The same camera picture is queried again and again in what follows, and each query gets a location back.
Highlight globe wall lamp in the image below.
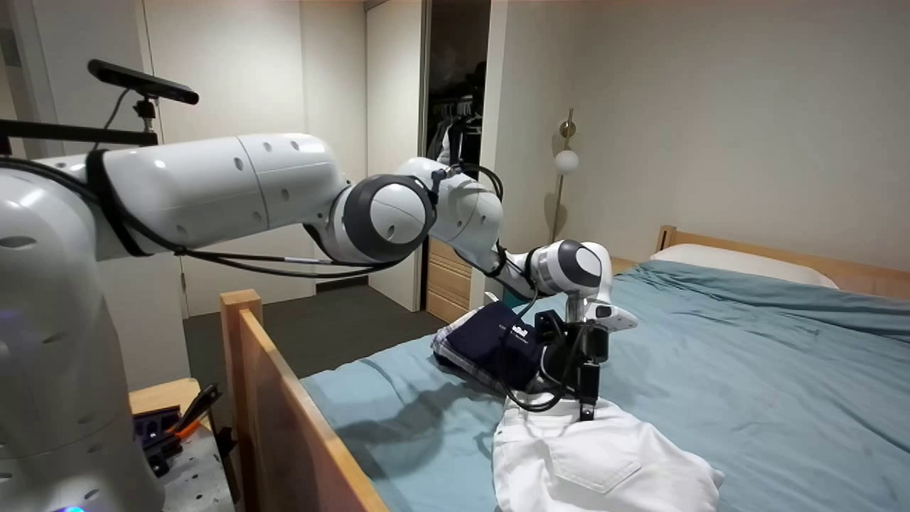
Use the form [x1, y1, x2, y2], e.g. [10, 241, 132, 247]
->
[551, 115, 581, 233]

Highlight light blue bed sheet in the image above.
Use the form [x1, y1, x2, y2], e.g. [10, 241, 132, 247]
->
[304, 261, 910, 512]

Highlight small wooden side table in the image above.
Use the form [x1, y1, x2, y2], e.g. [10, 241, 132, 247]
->
[128, 379, 210, 443]

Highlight wooden bed frame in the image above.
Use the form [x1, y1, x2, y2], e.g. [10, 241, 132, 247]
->
[223, 227, 910, 512]

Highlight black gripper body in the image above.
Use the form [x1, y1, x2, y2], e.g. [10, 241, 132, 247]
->
[536, 310, 608, 375]

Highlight wooden dresser drawers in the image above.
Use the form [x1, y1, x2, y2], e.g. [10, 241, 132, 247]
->
[426, 241, 473, 321]

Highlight black camera on stand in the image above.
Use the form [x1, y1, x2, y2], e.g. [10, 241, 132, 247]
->
[0, 58, 206, 153]

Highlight white shorts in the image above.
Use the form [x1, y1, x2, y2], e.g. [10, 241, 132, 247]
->
[492, 401, 723, 512]

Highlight white room door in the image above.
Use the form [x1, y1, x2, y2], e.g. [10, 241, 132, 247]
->
[142, 0, 308, 315]

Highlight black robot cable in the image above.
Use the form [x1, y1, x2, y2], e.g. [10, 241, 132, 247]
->
[123, 210, 422, 283]

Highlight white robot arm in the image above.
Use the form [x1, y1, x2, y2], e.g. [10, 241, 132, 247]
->
[0, 133, 611, 512]

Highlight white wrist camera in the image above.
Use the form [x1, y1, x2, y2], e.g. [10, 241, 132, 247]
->
[584, 301, 638, 334]

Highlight white pillow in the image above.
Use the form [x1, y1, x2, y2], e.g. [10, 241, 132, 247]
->
[652, 244, 840, 290]

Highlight navy folded shirt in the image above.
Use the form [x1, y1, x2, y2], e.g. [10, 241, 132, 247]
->
[429, 301, 543, 391]

